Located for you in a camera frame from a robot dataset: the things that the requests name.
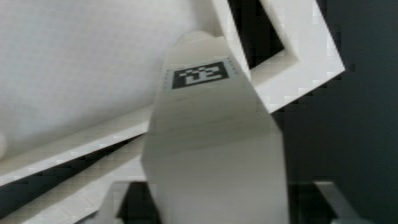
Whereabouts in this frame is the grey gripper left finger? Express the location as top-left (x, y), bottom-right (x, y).
top-left (94, 181), bottom-right (130, 224)

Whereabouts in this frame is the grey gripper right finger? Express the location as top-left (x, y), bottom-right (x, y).
top-left (314, 181), bottom-right (373, 224)

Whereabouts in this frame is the white desk tabletop tray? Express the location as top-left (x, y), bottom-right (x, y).
top-left (0, 0), bottom-right (243, 186)

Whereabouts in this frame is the white front fence bar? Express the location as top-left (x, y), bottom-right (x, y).
top-left (0, 136), bottom-right (146, 224)

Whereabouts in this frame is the white fence bar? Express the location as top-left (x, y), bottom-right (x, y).
top-left (250, 0), bottom-right (345, 112)
top-left (0, 136), bottom-right (146, 224)

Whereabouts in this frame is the white right fence bar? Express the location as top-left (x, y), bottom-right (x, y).
top-left (250, 0), bottom-right (345, 112)

